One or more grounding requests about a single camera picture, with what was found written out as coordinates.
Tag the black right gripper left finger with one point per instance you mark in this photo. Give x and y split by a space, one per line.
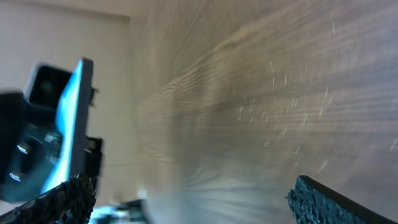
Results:
70 202

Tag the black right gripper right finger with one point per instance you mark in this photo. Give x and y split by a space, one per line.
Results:
313 202

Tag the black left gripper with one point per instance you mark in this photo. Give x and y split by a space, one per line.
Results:
30 141

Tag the Samsung Galaxy smartphone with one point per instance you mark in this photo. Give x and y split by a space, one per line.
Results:
71 120

